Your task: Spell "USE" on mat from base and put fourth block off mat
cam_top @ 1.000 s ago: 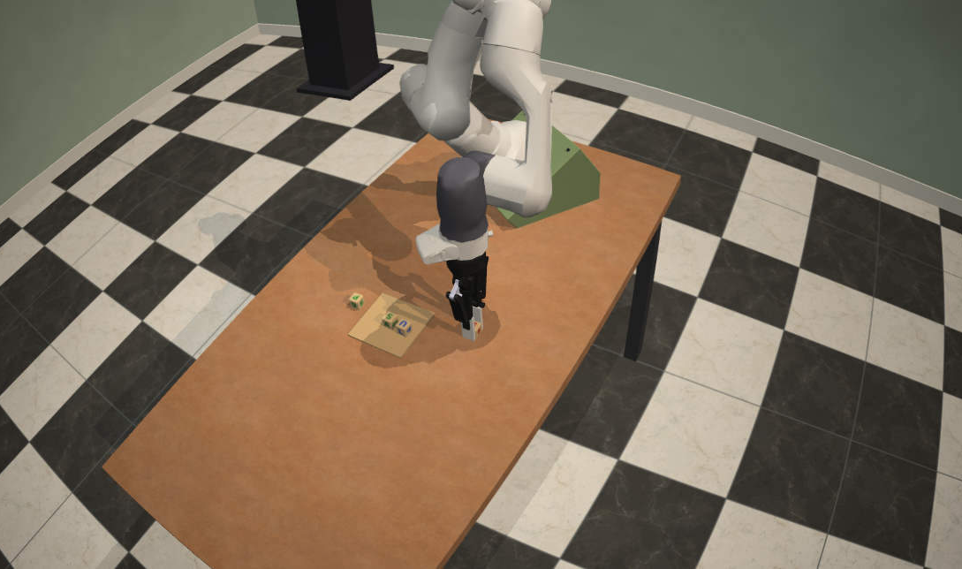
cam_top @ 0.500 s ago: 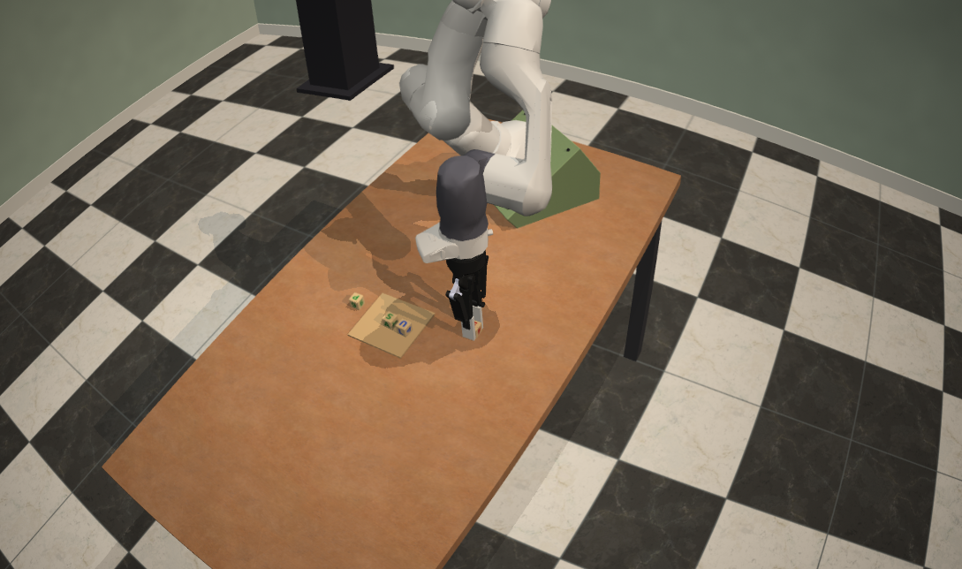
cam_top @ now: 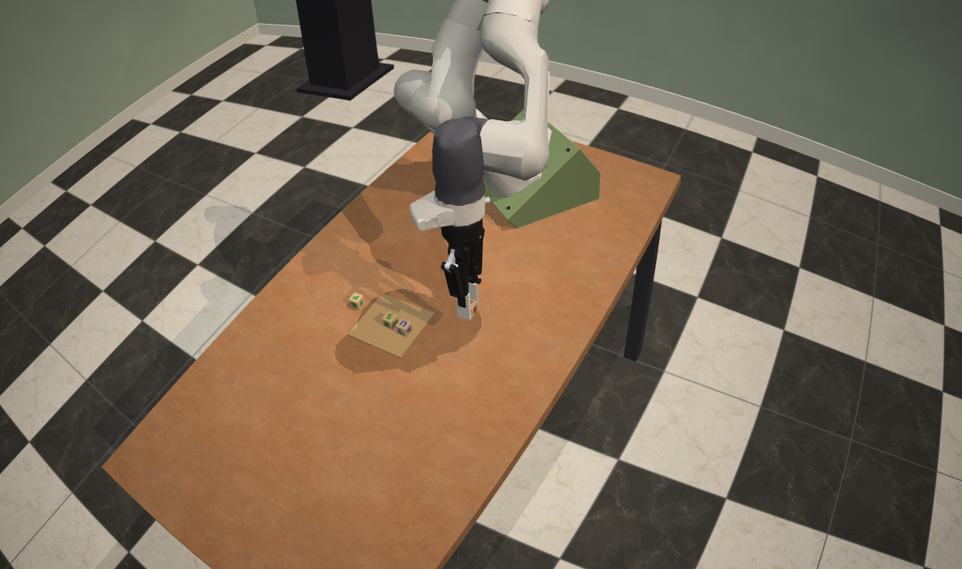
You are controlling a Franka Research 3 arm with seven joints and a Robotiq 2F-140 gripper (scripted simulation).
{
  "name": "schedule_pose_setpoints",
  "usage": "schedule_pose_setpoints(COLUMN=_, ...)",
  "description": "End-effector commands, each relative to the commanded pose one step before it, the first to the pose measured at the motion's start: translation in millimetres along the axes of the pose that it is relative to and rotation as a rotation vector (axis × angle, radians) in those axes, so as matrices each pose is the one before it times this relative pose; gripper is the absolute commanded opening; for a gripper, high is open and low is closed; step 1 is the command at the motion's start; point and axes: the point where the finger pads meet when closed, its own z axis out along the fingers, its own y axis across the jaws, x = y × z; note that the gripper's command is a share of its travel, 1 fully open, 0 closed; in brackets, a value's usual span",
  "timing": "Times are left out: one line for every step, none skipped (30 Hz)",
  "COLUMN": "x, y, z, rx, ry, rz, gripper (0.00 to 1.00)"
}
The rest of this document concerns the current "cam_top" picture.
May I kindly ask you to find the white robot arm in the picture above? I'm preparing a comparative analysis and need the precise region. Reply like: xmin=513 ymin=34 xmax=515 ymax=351
xmin=393 ymin=0 xmax=552 ymax=231

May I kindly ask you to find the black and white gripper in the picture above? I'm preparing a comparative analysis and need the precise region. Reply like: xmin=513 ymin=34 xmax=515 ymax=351
xmin=441 ymin=219 xmax=485 ymax=320

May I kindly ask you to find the tan flat mat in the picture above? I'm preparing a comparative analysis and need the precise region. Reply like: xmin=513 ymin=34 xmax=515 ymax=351
xmin=348 ymin=293 xmax=436 ymax=359

